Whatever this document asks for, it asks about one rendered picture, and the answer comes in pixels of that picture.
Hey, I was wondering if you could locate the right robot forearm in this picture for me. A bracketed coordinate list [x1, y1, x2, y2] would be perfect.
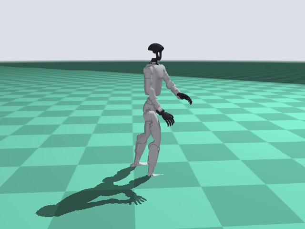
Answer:
[148, 88, 163, 112]

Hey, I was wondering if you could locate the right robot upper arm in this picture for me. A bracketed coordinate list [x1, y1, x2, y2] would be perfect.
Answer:
[143, 66, 153, 95]

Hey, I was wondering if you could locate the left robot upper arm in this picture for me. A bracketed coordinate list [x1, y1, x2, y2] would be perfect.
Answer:
[161, 64, 174, 89]

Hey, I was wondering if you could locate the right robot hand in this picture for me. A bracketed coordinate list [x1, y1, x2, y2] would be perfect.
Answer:
[156, 110, 174, 126]

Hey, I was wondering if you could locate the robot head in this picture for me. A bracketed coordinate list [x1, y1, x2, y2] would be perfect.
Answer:
[148, 43, 164, 65]

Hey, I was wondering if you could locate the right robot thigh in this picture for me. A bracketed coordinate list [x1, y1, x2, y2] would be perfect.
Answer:
[143, 108, 161, 149]

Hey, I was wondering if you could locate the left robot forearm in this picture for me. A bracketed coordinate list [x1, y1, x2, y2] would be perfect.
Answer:
[171, 82, 181, 99]

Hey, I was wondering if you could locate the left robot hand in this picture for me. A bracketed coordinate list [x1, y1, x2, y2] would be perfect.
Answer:
[177, 93, 192, 105]

